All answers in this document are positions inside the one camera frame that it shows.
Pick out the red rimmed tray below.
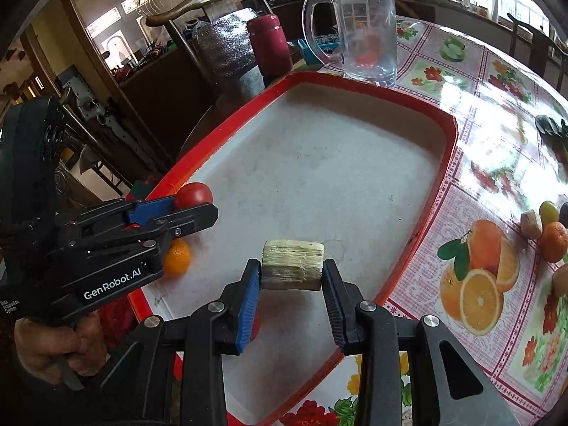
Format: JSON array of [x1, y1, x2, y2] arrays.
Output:
[[126, 71, 459, 426]]

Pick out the dark wooden chair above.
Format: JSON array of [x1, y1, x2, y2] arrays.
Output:
[[507, 12, 568, 81]]

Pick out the red satin cloth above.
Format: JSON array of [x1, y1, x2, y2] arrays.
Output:
[[98, 295, 136, 342]]

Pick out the dark wooden cabinet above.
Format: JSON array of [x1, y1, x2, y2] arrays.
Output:
[[118, 49, 214, 165]]

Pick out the yellow-green plum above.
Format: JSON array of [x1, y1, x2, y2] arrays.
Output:
[[538, 201, 560, 225]]

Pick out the orange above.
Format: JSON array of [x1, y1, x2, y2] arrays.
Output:
[[162, 239, 192, 279], [539, 222, 568, 263]]

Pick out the wooden chair with curved rail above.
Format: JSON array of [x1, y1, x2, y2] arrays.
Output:
[[144, 0, 278, 103]]

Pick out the person's left hand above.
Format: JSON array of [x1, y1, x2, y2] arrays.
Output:
[[13, 311, 109, 384]]

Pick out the floral fruit print tablecloth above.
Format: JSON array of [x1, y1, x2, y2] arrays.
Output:
[[266, 15, 568, 426]]

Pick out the clear glass mug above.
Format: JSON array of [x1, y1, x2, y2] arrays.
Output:
[[302, 0, 399, 88]]

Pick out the teal box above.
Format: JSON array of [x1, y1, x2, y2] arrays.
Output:
[[297, 38, 342, 66]]

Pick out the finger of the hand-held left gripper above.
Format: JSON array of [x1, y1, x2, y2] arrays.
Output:
[[129, 203, 219, 249], [75, 196, 178, 236]]

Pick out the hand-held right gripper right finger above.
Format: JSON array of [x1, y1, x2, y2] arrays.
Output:
[[320, 258, 521, 426]]

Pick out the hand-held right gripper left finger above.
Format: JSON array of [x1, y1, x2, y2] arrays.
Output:
[[100, 258, 262, 426]]

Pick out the dark leafy greens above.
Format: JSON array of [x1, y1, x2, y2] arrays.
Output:
[[535, 114, 568, 140]]

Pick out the red thermos flask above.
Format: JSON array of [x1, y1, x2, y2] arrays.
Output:
[[246, 14, 294, 77]]

